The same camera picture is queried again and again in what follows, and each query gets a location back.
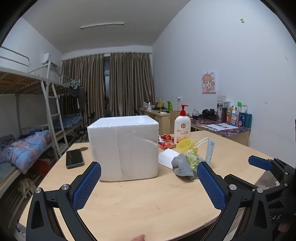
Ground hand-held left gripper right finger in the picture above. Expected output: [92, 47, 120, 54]
[196, 161, 273, 241]

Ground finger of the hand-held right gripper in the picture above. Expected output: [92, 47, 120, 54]
[248, 156, 296, 183]
[224, 174, 289, 202]

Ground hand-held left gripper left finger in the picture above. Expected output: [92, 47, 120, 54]
[26, 161, 102, 241]

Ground green printed plastic bag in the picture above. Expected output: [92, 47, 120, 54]
[185, 137, 210, 173]

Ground clear blue packet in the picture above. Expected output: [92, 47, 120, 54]
[206, 139, 215, 164]

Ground grey cloth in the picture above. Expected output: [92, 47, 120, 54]
[171, 154, 199, 180]

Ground yellow foam fruit net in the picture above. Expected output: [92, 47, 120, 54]
[176, 138, 199, 154]

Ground white paper napkin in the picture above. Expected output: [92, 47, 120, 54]
[158, 149, 180, 169]

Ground white foam box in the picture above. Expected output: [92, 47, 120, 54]
[87, 115, 159, 182]

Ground black smartphone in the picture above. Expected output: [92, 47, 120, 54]
[66, 149, 85, 169]

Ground desk with patterned cover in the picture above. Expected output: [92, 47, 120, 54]
[190, 118, 251, 146]

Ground group of toiletry bottles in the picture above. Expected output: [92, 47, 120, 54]
[216, 101, 252, 128]

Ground printed paper sheet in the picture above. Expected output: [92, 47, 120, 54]
[201, 123, 238, 131]

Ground beige cloth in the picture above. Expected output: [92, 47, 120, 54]
[17, 178, 34, 193]

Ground white pump lotion bottle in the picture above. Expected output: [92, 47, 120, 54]
[174, 105, 191, 145]

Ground blue checked bedding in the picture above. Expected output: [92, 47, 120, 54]
[60, 115, 83, 129]

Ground black headphones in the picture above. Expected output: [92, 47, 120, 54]
[202, 109, 218, 121]

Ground blue plaid quilt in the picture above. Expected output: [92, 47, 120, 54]
[0, 130, 52, 174]

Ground wooden chair with face cutout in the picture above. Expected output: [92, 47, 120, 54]
[170, 110, 181, 135]

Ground light wooden desk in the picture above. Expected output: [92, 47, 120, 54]
[139, 108, 190, 135]

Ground white metal bunk bed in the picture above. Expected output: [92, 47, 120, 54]
[0, 46, 70, 209]
[60, 74, 84, 142]

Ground hanging dark clothes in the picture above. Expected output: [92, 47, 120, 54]
[68, 85, 87, 109]

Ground brown curtain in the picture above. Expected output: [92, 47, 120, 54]
[60, 54, 104, 121]
[109, 52, 155, 117]

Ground white air conditioner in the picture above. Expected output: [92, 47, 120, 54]
[42, 53, 58, 67]

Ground ceiling tube light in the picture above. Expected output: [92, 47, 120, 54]
[80, 22, 124, 29]

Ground cartoon wall poster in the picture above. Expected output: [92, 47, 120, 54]
[201, 72, 216, 94]

